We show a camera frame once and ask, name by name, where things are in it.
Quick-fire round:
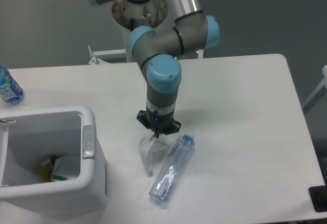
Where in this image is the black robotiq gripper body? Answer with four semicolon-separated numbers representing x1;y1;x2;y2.
136;108;181;135

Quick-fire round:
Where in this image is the white paper wrapper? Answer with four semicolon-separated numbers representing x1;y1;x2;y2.
138;135;170;176

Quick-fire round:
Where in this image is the clear plastic bottle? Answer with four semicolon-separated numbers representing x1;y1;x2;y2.
149;133;195;204

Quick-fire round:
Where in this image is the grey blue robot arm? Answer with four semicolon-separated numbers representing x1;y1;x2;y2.
88;0;220;138

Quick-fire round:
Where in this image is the trash inside the can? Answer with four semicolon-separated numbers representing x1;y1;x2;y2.
38;153;80;183

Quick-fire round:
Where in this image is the white trash can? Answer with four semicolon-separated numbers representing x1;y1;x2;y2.
1;106;108;216

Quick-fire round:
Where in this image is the blue labelled water bottle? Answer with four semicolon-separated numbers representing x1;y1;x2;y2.
1;66;24;105

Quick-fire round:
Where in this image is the black clamp at table edge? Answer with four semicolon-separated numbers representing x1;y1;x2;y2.
309;185;326;213

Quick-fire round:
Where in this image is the white pedestal base frame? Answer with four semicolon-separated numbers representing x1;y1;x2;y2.
88;45;206;65

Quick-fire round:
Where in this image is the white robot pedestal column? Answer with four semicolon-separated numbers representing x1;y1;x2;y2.
112;0;169;55

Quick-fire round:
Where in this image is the white frame at right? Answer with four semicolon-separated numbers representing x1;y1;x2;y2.
302;65;326;114

